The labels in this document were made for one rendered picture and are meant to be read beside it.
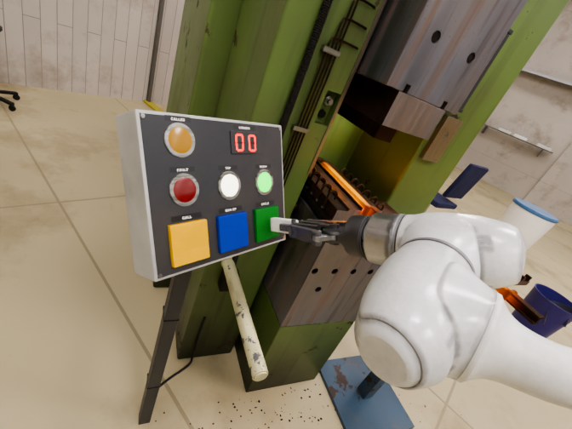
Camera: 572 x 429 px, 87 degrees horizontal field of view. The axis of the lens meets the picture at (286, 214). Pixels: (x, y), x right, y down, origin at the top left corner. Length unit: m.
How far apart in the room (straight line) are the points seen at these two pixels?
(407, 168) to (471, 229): 0.85
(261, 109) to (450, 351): 0.74
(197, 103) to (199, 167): 0.76
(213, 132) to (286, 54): 0.37
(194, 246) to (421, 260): 0.38
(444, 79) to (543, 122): 10.66
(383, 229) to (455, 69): 0.63
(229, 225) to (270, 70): 0.45
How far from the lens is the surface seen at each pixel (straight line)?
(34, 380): 1.60
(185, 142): 0.56
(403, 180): 1.30
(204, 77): 1.30
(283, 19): 0.87
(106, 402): 1.52
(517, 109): 11.70
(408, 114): 0.96
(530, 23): 1.42
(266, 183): 0.68
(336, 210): 0.99
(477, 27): 1.03
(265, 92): 0.88
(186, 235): 0.56
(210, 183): 0.59
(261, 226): 0.68
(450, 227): 0.45
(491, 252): 0.46
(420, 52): 0.92
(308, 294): 1.13
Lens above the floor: 1.36
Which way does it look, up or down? 28 degrees down
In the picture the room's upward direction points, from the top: 23 degrees clockwise
